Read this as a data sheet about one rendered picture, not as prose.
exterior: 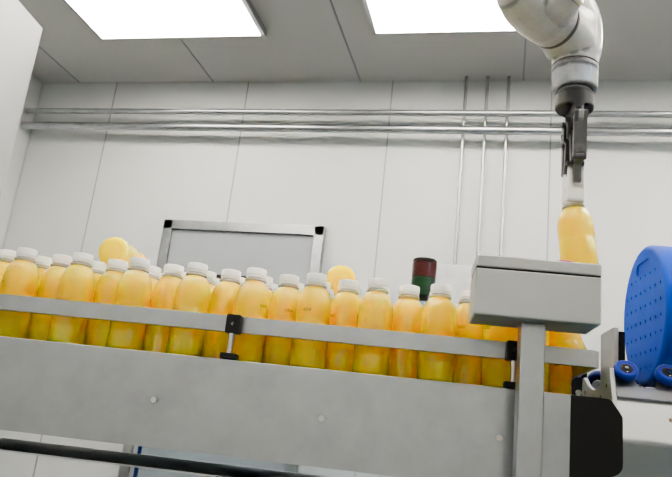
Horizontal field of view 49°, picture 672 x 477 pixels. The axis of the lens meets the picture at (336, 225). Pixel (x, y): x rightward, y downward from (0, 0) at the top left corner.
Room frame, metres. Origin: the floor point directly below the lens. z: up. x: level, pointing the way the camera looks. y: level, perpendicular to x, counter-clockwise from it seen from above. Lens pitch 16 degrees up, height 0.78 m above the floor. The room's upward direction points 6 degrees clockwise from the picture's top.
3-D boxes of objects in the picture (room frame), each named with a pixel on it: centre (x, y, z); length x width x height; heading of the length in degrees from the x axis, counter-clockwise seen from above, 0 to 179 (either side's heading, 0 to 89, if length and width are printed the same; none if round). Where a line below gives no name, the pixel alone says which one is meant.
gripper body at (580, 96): (1.31, -0.44, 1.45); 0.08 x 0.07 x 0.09; 173
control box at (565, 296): (1.20, -0.34, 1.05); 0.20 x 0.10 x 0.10; 83
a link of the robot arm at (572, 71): (1.31, -0.44, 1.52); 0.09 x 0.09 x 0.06
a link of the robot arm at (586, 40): (1.30, -0.43, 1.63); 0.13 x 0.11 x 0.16; 131
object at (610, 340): (1.46, -0.58, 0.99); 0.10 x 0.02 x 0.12; 173
